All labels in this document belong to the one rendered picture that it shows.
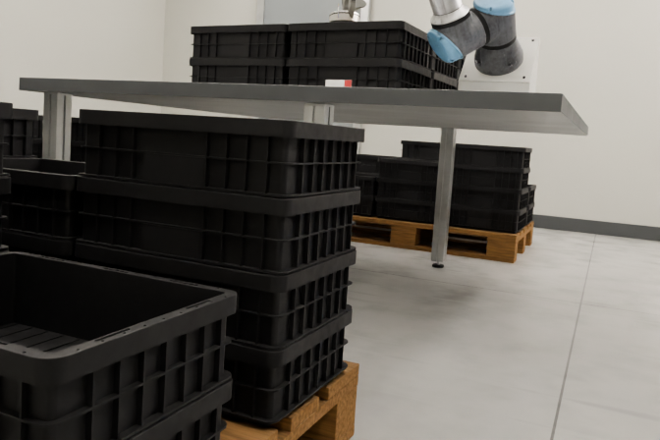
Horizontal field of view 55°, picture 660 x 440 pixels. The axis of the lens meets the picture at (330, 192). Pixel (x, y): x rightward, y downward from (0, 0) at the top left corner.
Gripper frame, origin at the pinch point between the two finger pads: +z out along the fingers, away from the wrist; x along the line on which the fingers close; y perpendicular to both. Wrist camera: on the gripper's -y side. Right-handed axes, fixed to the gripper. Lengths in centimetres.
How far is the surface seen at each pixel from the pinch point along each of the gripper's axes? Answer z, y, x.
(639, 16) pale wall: -60, 283, 151
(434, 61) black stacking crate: 13.7, 28.5, -11.2
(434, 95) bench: 31, -7, -75
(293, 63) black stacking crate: 19.0, -20.4, -7.4
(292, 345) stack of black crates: 74, -51, -116
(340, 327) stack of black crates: 75, -38, -103
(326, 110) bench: 35, -24, -50
